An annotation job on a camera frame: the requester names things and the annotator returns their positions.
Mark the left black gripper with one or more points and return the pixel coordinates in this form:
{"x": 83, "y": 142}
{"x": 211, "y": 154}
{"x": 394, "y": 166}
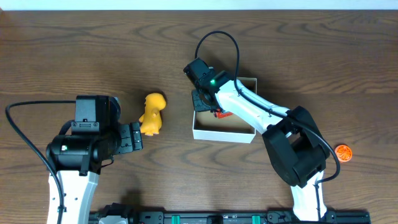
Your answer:
{"x": 125, "y": 138}

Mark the orange round disc toy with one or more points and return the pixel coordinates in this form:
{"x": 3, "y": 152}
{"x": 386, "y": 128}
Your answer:
{"x": 343, "y": 152}

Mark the red toy car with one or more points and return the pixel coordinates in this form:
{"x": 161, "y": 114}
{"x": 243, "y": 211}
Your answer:
{"x": 221, "y": 114}

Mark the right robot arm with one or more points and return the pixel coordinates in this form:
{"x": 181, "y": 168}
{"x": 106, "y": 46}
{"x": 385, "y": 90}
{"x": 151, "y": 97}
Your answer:
{"x": 292, "y": 139}

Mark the white cardboard box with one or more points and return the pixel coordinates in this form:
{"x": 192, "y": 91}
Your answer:
{"x": 234, "y": 128}

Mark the orange dinosaur toy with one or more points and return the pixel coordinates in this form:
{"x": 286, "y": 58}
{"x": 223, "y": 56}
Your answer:
{"x": 151, "y": 121}

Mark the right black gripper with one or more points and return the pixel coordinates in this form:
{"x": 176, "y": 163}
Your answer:
{"x": 201, "y": 100}

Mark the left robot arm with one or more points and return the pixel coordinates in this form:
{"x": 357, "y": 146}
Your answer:
{"x": 78, "y": 151}

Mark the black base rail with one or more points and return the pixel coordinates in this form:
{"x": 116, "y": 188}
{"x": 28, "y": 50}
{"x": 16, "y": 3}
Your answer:
{"x": 117, "y": 213}

